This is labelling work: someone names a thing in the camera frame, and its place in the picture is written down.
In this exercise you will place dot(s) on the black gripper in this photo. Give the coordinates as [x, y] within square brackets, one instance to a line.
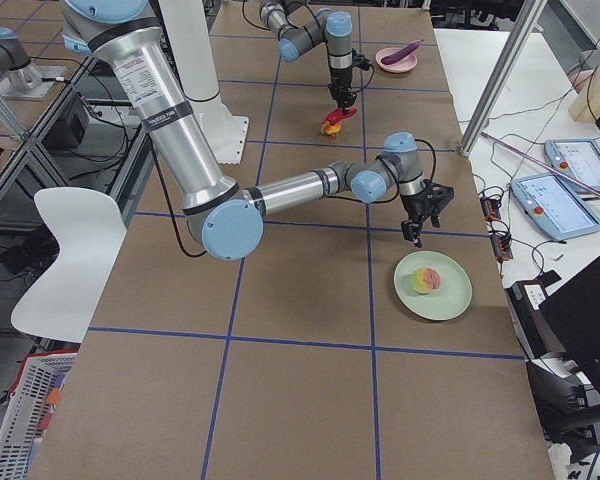
[339, 79]
[415, 205]

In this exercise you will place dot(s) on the red chili pepper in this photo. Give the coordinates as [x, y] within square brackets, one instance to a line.
[337, 116]

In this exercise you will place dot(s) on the peach fruit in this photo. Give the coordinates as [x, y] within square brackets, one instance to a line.
[425, 280]

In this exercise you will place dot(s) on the purple eggplant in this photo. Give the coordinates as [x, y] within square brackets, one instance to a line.
[401, 54]

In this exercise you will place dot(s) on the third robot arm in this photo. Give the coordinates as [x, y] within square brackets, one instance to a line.
[20, 77]

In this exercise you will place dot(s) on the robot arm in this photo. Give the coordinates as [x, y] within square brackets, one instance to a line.
[331, 28]
[163, 61]

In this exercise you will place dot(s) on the pink plate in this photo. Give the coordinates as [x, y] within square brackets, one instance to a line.
[404, 65]

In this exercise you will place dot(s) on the green plate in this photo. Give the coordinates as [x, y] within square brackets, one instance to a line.
[449, 301]

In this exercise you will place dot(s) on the orange usb hub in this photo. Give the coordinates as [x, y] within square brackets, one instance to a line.
[499, 232]

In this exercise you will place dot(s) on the near teach pendant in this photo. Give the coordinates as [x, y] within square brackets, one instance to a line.
[554, 207]

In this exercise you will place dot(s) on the teach pendant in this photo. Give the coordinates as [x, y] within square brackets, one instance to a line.
[578, 158]
[554, 207]

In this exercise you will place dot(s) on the far teach pendant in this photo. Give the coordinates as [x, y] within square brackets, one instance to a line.
[578, 158]

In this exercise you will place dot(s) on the pink grabber stick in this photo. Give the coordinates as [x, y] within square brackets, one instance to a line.
[541, 164]

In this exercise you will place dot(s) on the white chair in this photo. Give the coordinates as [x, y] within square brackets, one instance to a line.
[89, 230]

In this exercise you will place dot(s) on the white plastic basket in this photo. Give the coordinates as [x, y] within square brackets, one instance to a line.
[31, 404]

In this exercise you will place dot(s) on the aluminium frame post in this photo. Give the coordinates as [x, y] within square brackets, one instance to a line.
[517, 38]

